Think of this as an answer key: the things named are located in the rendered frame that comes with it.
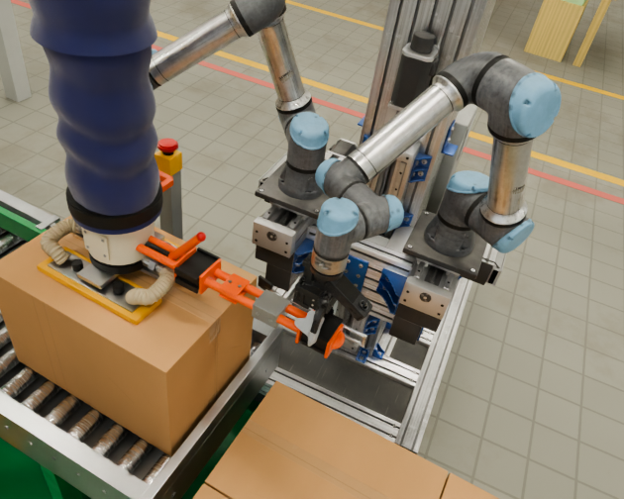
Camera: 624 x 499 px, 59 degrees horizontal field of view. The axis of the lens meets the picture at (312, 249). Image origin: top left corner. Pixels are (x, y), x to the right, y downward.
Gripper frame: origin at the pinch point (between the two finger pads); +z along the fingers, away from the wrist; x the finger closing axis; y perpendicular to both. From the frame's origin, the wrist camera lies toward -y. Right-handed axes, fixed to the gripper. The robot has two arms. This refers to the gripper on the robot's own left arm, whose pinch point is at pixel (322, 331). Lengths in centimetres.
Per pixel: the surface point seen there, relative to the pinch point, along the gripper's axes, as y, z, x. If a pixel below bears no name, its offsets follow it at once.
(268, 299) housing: 14.8, -1.4, 0.0
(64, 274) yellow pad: 68, 11, 13
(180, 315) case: 36.6, 13.1, 5.9
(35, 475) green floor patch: 84, 108, 32
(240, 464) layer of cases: 11, 54, 13
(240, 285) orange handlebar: 22.8, -1.6, 0.3
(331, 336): -3.0, -2.3, 2.1
